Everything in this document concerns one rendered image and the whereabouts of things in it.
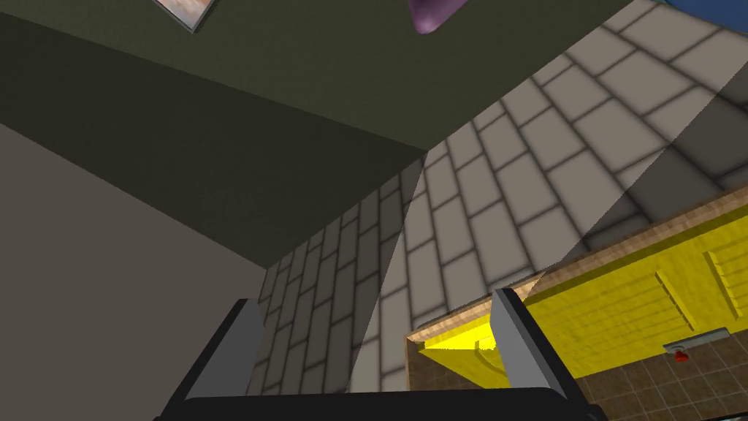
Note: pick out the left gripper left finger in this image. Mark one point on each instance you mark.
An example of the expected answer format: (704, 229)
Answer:
(225, 356)

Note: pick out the framed wall picture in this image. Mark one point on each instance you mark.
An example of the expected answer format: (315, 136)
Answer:
(186, 10)

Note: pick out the grey switch with red button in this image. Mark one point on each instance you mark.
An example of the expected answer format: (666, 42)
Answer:
(694, 342)

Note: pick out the yellow cabinet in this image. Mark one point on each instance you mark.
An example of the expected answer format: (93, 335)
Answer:
(613, 304)

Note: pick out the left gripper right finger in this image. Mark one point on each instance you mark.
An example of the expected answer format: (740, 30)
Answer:
(520, 345)

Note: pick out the purple rounded object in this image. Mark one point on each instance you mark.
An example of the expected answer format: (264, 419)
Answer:
(431, 14)

